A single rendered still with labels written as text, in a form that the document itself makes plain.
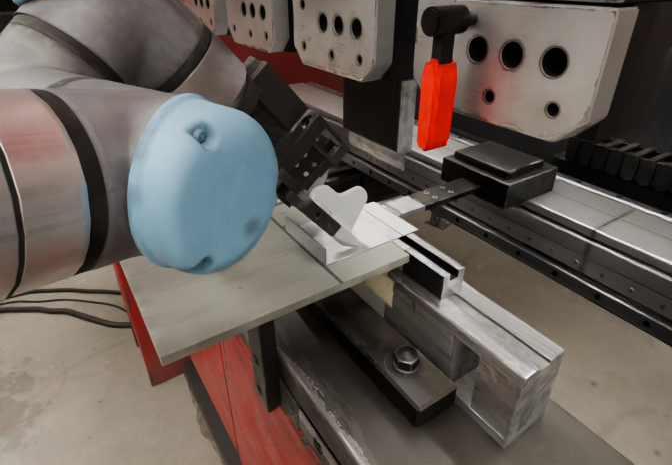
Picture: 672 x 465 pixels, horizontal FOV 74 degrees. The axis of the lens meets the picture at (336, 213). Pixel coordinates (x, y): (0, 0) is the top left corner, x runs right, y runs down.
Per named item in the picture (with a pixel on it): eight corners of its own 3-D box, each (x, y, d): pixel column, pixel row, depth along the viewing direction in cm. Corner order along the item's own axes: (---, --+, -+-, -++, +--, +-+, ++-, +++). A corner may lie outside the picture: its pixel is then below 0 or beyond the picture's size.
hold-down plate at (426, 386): (276, 275, 65) (275, 258, 64) (308, 263, 68) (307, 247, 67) (416, 431, 43) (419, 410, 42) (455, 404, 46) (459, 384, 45)
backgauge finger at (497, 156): (360, 204, 61) (362, 171, 59) (487, 164, 74) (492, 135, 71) (421, 244, 53) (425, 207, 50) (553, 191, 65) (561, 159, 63)
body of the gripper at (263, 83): (355, 153, 43) (276, 63, 35) (298, 222, 42) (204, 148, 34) (314, 132, 48) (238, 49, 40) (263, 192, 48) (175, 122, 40)
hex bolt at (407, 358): (387, 361, 47) (388, 350, 47) (407, 350, 49) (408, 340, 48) (404, 378, 45) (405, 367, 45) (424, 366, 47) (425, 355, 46)
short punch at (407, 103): (342, 145, 55) (343, 65, 50) (356, 142, 56) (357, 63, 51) (395, 172, 47) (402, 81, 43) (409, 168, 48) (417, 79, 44)
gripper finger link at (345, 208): (398, 219, 47) (341, 164, 42) (363, 263, 47) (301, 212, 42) (384, 211, 50) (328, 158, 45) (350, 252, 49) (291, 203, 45)
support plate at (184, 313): (118, 259, 49) (116, 252, 48) (321, 199, 62) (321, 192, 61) (162, 367, 36) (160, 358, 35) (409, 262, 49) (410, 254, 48)
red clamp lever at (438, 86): (408, 149, 33) (420, 5, 29) (447, 138, 35) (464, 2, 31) (425, 156, 32) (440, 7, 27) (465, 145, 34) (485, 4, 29)
